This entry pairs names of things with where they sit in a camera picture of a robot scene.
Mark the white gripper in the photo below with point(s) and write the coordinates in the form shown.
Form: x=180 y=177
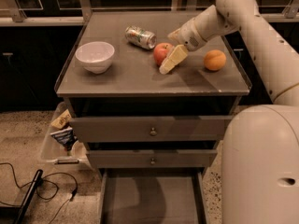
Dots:
x=189 y=36

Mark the red apple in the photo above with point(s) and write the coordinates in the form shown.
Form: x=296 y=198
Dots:
x=160 y=52

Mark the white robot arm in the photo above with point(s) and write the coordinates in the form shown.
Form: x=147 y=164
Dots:
x=260 y=153

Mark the grey drawer cabinet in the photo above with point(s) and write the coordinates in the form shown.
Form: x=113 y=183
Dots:
x=134 y=87

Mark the grey top drawer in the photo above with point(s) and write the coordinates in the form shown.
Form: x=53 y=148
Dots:
x=137 y=129

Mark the brass top drawer knob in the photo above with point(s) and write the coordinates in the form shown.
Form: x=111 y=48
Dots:
x=153 y=131

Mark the brass drawer knob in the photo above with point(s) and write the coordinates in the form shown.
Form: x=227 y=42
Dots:
x=153 y=131
x=152 y=161

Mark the brass middle drawer knob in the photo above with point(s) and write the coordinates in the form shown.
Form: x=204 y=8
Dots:
x=152 y=161

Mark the grey middle drawer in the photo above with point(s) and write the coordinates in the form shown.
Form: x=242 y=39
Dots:
x=141 y=158

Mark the grey open bottom drawer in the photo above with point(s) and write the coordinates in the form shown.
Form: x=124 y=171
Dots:
x=152 y=196

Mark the crushed soda can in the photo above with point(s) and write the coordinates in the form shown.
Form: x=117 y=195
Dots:
x=140 y=37

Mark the orange fruit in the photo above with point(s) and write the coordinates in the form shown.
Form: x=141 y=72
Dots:
x=214 y=60

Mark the white ceramic bowl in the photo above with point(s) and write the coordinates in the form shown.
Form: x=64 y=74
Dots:
x=95 y=57

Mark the tan snack packet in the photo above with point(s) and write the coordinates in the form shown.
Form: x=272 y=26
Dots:
x=62 y=120

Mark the dark blue snack bag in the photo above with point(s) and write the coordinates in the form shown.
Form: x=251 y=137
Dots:
x=65 y=137

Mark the clear plastic storage bin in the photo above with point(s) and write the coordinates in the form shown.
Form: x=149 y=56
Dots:
x=52 y=152

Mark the black bar on floor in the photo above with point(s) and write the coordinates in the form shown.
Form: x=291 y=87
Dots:
x=28 y=197

